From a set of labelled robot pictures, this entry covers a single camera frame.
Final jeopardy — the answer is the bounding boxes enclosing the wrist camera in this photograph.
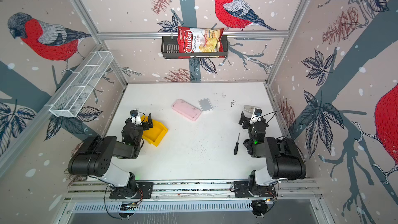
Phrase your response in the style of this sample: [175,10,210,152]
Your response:
[130,110,142,125]
[250,108,262,123]

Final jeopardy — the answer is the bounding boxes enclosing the white wire mesh shelf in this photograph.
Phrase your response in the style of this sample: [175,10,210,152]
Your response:
[49,51,114,117]

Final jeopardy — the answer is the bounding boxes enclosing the red cassava chips bag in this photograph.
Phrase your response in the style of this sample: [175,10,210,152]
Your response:
[177,27,224,54]

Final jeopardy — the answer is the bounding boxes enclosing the black wall basket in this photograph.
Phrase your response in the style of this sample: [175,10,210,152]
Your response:
[161,36,229,59]

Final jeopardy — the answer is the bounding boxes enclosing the small grey white box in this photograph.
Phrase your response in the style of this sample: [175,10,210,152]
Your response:
[199,98,213,113]

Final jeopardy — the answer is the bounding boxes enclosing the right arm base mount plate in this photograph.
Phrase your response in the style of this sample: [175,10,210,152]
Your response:
[230,180,277,198]

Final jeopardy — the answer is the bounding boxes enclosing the pink rectangular case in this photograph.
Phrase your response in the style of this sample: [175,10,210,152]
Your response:
[172,99,202,121]

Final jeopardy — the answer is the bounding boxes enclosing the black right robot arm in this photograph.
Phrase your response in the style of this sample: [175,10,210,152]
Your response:
[238,108,306,192]

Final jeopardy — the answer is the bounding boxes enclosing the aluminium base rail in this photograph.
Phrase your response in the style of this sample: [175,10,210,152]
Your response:
[62,178,323,202]

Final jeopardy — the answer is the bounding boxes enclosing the black screwdriver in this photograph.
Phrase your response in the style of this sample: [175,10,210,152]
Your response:
[233,133,240,156]

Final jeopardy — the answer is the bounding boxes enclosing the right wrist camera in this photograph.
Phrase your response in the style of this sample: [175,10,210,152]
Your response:
[250,108,262,123]

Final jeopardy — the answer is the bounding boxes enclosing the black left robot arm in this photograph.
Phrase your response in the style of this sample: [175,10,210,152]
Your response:
[67,110,153,194]

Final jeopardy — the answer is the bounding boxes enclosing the yellow plastic bin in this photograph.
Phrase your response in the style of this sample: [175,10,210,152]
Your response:
[143,120,168,147]

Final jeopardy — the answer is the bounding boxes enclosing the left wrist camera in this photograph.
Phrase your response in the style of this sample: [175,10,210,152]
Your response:
[130,110,142,125]

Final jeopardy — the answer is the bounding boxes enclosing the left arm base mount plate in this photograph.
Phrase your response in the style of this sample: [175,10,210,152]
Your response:
[109,181,154,200]

